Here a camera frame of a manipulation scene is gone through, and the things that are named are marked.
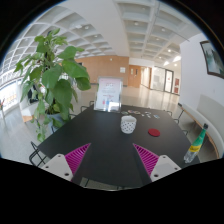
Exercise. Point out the large green potted plant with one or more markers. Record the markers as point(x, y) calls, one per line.
point(52, 75)

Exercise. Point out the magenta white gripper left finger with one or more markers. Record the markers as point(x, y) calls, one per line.
point(65, 166)

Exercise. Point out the small cards on table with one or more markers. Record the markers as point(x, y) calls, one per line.
point(134, 112)

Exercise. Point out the framed wall picture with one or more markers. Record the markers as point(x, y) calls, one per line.
point(213, 61)

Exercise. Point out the acrylic sign stand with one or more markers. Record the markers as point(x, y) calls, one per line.
point(108, 96)

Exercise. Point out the white dotted cup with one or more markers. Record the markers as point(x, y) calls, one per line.
point(128, 124)

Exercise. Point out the white wooden wall bench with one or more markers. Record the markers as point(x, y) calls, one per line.
point(210, 112)

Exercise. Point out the red round coaster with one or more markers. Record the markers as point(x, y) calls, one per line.
point(154, 132)

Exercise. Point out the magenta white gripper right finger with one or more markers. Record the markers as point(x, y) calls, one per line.
point(157, 167)

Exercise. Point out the green plastic water bottle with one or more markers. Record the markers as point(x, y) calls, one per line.
point(195, 146)

